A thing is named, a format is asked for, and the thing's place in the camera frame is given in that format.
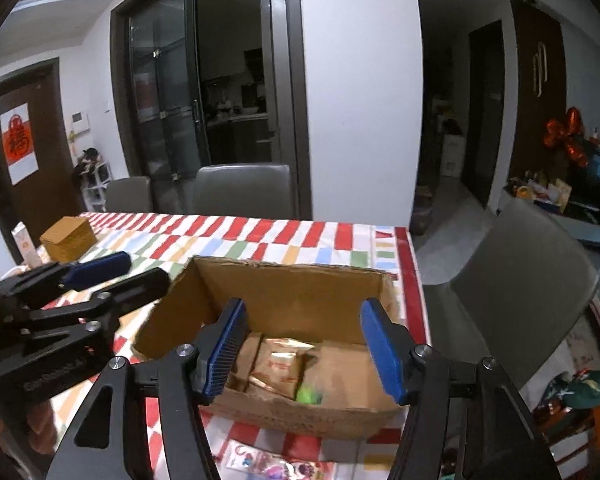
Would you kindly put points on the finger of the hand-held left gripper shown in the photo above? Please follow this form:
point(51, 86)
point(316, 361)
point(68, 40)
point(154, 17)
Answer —
point(135, 290)
point(97, 269)

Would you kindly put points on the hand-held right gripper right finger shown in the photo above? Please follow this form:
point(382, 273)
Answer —
point(380, 350)

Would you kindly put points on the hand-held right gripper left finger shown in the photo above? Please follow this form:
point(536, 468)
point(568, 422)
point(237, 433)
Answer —
point(225, 347)

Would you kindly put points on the brown cardboard box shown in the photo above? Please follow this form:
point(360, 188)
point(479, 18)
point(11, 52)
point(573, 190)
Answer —
point(290, 300)

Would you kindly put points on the pink printed snack packet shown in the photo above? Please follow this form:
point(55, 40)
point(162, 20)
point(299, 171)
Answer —
point(275, 465)

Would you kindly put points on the brown snack packet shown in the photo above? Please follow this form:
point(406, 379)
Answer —
point(244, 357)

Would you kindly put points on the woven tan storage box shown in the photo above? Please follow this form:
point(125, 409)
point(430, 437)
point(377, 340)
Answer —
point(67, 240)

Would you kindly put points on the beige snack packet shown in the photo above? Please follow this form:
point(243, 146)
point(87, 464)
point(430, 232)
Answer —
point(280, 365)

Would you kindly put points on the white paper carton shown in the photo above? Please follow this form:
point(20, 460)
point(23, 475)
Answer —
point(25, 247)

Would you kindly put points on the white shelf rack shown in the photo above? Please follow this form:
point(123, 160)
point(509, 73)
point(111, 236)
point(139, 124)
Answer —
point(97, 190)

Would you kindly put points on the narrow grey dining chair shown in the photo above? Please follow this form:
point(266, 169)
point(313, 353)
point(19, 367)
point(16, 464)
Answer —
point(127, 195)

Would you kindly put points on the small green wrapped snack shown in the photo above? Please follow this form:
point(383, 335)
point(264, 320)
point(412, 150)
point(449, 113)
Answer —
point(307, 394)

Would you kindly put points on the black bag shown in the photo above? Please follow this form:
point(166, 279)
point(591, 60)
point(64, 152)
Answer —
point(87, 160)

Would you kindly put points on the dark wooden door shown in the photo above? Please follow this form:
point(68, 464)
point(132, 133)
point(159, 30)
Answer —
point(52, 160)

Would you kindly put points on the striped colourful tablecloth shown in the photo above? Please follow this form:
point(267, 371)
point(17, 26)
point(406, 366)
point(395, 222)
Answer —
point(290, 240)

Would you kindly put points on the wide grey dining chair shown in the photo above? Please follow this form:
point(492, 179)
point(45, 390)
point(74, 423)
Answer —
point(240, 190)

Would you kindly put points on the brown floor bin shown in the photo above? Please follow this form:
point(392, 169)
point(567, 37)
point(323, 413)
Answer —
point(422, 210)

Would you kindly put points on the red and white door poster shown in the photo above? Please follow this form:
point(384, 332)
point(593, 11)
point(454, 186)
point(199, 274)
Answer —
point(17, 145)

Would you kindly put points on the grey curved-back dining chair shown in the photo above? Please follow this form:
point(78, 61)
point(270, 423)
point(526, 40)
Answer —
point(520, 280)

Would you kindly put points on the dark framed sliding glass door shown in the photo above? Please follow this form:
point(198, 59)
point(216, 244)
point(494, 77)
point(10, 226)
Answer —
point(165, 85)

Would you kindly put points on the green printed cloth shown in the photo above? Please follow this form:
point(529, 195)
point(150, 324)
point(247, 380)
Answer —
point(580, 390)

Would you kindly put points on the grey television stand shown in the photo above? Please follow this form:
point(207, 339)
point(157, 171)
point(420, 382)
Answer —
point(595, 232)

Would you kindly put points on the dark hallway door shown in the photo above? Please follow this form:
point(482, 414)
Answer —
point(485, 110)

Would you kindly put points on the black television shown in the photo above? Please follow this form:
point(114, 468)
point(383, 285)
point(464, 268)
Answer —
point(587, 185)

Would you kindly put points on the red foil balloon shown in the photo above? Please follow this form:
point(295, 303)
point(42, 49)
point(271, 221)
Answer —
point(562, 132)

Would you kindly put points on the white wall intercom panel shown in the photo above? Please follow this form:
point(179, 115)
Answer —
point(80, 122)

